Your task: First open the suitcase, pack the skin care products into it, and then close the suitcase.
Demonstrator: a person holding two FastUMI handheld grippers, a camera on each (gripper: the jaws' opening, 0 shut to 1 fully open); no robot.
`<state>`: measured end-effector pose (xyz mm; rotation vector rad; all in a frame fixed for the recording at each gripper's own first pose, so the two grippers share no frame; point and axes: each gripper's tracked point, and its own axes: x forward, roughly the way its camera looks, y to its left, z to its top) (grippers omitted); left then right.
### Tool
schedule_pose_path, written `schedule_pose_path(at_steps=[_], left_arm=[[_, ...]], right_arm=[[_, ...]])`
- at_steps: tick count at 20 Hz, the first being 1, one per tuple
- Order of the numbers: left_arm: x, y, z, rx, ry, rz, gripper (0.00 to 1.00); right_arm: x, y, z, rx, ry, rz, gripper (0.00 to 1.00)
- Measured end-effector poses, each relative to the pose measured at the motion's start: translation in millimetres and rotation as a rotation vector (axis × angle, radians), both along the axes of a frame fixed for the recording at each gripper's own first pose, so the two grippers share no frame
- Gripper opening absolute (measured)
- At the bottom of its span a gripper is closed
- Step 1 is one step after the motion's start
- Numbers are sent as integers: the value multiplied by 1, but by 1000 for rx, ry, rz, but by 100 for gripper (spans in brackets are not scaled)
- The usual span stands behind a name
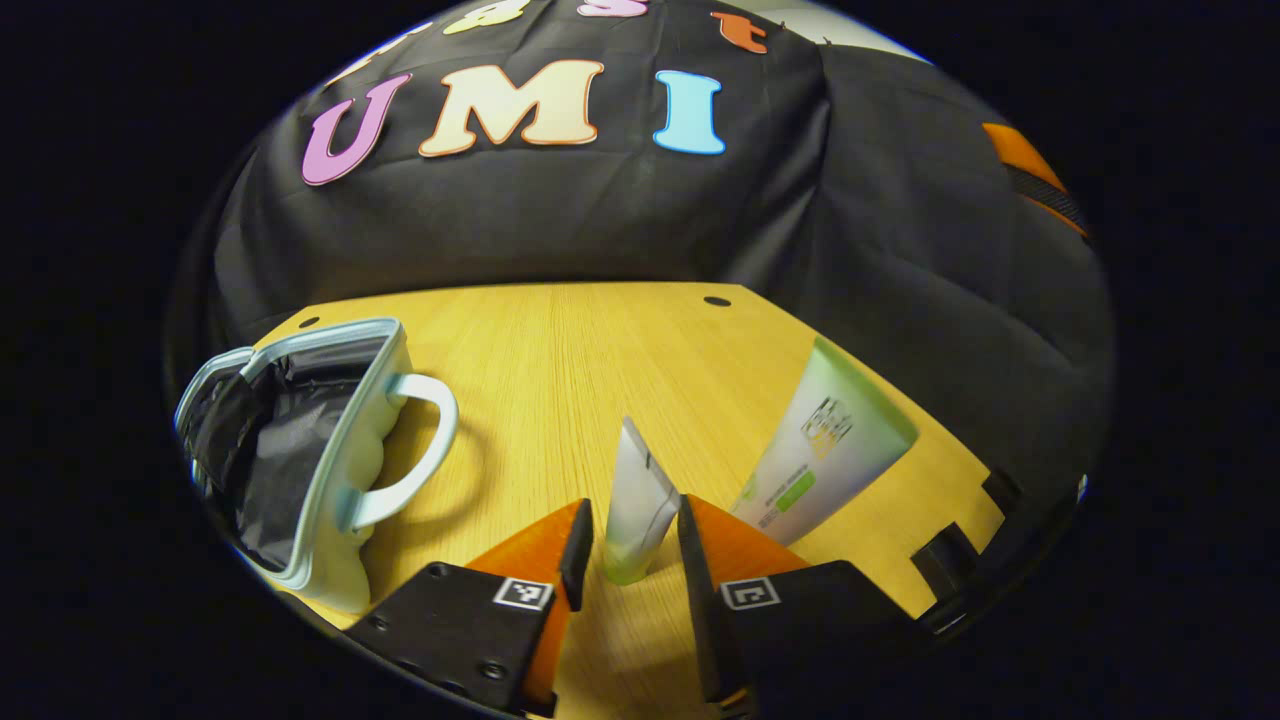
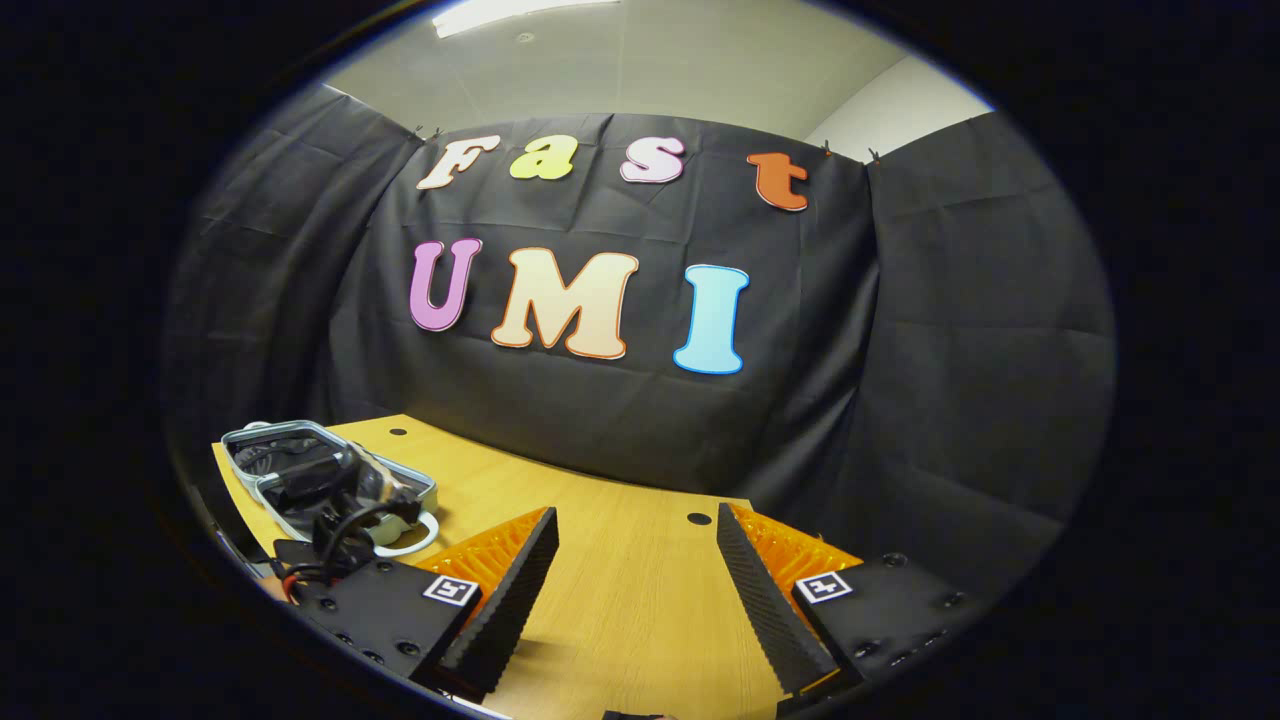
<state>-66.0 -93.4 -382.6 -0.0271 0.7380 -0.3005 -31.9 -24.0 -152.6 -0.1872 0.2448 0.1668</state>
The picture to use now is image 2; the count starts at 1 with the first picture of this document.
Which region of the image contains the black backdrop cloth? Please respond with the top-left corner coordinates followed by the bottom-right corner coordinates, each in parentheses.
top-left (165, 85), bottom-right (1116, 601)

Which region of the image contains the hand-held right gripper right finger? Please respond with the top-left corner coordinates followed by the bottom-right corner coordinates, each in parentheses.
top-left (717, 503), bottom-right (986, 701)

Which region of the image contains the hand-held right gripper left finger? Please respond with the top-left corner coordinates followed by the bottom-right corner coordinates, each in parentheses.
top-left (295, 507), bottom-right (560, 703)

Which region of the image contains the pale blue suitcase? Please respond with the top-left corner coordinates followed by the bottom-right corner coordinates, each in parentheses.
top-left (220, 420), bottom-right (441, 559)

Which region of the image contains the ceiling light panel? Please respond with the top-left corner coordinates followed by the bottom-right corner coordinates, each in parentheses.
top-left (430, 0), bottom-right (623, 39)

